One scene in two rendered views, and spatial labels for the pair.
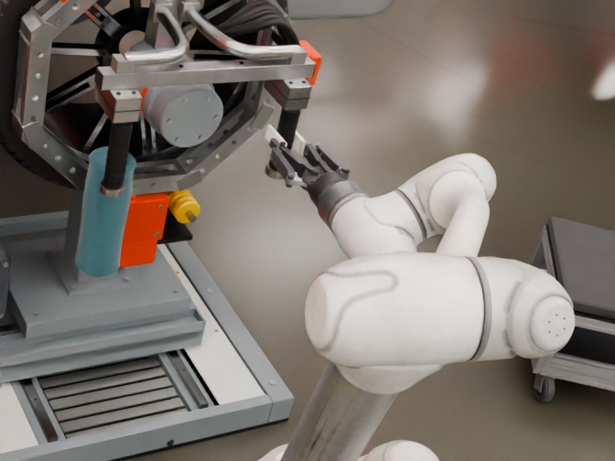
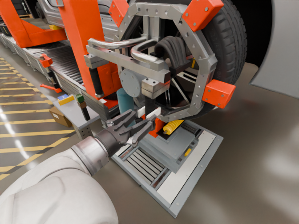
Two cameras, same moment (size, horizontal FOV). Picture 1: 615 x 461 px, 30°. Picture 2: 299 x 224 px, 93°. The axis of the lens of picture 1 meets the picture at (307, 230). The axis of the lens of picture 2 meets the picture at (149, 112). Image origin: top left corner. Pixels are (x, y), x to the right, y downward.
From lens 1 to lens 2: 200 cm
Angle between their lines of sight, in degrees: 61
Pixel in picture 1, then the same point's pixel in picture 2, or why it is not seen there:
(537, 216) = not seen: outside the picture
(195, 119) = (130, 85)
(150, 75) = (97, 50)
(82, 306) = (151, 138)
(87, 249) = not seen: hidden behind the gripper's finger
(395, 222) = (22, 186)
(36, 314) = not seen: hidden behind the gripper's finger
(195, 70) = (110, 54)
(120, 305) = (157, 145)
